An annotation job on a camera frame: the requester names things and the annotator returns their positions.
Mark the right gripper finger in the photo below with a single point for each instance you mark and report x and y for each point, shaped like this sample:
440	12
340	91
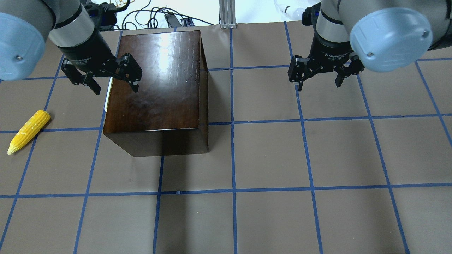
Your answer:
301	69
354	68

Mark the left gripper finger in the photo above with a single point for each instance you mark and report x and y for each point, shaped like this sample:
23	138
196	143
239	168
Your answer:
127	69
77	78

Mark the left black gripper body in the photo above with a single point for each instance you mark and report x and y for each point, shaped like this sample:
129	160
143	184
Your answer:
85	50

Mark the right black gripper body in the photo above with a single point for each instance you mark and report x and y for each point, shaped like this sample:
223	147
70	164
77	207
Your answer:
329	52

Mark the wooden drawer with white handle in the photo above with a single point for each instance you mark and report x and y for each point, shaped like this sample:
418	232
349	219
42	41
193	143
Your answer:
107	94

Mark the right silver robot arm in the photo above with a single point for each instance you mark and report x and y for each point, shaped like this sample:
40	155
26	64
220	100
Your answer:
379	35

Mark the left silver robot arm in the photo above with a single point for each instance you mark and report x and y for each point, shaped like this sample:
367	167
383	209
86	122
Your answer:
27	24

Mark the dark wooden drawer box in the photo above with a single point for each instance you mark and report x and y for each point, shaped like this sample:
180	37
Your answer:
169	113

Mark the yellow corn cob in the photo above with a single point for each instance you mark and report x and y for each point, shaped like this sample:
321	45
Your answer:
28	131

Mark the black power adapter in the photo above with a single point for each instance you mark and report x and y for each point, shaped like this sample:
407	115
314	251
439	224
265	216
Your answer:
172	20

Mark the aluminium frame post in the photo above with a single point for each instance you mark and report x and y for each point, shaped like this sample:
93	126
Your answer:
227	14

